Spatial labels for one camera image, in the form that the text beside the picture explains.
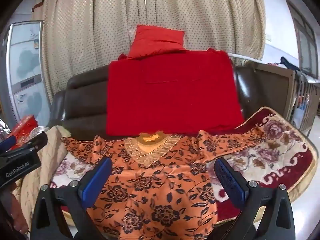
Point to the white wall socket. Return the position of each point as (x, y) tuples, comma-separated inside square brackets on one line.
[(268, 37)]

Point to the red sofa cover cloth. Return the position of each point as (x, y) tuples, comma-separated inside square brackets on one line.
[(172, 95)]

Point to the brown leather sofa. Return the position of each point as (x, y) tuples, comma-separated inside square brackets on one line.
[(85, 100)]

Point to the red pillow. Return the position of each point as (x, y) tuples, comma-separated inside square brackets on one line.
[(157, 41)]

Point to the wooden framed window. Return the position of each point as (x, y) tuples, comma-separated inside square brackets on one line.
[(303, 37)]

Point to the floral plush blanket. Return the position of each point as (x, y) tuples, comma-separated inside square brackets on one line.
[(275, 155)]

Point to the dark bag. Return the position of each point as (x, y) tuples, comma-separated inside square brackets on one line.
[(290, 63)]

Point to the wooden crib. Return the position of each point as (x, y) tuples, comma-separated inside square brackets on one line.
[(275, 90)]

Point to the silver foil wrap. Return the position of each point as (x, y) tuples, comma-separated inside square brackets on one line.
[(3, 130)]

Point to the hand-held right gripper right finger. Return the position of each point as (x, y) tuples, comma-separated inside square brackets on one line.
[(231, 180)]

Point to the beige quilted jacket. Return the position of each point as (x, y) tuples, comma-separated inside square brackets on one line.
[(47, 160)]

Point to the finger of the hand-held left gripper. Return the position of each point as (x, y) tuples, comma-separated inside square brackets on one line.
[(35, 142), (8, 143)]

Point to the beige dotted curtain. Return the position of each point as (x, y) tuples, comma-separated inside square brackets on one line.
[(100, 30)]

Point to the orange floral garment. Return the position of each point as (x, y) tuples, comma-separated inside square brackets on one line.
[(150, 192)]

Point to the red box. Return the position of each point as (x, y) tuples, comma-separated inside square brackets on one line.
[(23, 128)]

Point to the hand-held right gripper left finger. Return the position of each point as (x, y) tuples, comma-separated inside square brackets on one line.
[(96, 177)]

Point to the person's left forearm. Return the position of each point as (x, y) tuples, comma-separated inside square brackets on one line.
[(16, 212)]

